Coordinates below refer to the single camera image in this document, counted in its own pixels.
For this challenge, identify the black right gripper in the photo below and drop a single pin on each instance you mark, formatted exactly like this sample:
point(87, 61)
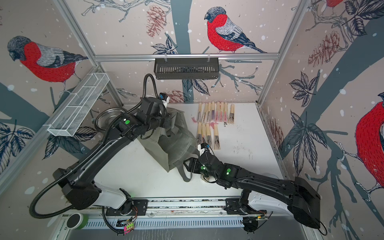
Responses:
point(195, 168)

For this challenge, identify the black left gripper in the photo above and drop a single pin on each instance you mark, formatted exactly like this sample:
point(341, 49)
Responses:
point(168, 118)

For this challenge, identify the olive green tote bag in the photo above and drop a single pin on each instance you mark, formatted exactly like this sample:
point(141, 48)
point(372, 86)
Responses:
point(170, 147)

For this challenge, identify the colourful floral folding fan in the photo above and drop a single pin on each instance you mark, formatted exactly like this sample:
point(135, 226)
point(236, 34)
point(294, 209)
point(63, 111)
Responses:
point(209, 136)

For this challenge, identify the grey white folding fan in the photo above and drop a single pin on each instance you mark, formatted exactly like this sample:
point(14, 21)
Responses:
point(231, 118)

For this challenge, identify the purple folding fan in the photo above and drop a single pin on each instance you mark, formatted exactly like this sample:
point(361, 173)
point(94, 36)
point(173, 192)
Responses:
point(213, 111)

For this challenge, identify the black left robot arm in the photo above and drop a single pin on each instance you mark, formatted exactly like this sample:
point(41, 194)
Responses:
point(79, 186)

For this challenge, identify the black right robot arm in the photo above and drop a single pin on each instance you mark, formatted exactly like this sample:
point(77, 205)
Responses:
point(300, 198)

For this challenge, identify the glass spice jar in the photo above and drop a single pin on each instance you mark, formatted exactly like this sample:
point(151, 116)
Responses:
point(205, 179)

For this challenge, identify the black hanging shelf basket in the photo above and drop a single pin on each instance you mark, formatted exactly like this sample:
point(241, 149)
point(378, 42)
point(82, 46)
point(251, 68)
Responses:
point(187, 69)

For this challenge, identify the pink circuit board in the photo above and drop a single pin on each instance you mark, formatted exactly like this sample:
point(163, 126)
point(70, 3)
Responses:
point(127, 226)

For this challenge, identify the green tape roll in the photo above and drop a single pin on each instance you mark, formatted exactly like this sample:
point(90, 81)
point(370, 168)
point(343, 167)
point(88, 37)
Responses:
point(77, 221)

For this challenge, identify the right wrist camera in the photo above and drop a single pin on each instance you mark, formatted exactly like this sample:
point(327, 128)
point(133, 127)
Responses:
point(202, 148)

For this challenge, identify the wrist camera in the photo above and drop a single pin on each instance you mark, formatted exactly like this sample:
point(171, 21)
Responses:
point(164, 98)
point(202, 148)

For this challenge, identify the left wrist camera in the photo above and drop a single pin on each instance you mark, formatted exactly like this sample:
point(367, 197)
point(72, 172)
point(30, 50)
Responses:
point(164, 98)

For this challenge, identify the aluminium mounting rail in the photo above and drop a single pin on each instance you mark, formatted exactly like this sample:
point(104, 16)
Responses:
point(205, 207)

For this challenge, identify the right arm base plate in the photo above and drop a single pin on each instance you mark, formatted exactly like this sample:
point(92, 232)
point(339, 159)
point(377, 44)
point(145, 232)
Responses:
point(234, 207)

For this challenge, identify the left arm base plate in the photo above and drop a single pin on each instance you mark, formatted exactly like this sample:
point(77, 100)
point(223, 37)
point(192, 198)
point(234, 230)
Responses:
point(136, 207)

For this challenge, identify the white wire mesh basket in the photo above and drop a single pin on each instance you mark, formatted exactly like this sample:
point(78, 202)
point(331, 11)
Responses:
point(71, 117)

